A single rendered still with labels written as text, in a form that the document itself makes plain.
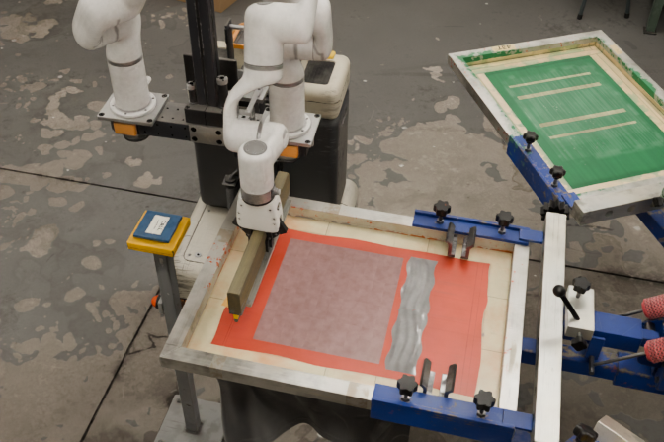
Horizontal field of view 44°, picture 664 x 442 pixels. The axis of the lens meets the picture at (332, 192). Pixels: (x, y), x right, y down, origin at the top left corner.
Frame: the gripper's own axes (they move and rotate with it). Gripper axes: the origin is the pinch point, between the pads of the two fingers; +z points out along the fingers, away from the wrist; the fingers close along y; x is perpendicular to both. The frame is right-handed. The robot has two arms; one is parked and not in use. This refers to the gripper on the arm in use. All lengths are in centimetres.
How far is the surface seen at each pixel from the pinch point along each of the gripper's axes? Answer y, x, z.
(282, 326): -8.3, 12.6, 14.4
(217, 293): 9.8, 6.3, 14.5
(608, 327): -81, 2, 6
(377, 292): -28.3, -3.4, 14.6
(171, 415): 41, -12, 110
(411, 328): -38.2, 6.3, 13.9
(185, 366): 9.2, 29.9, 12.3
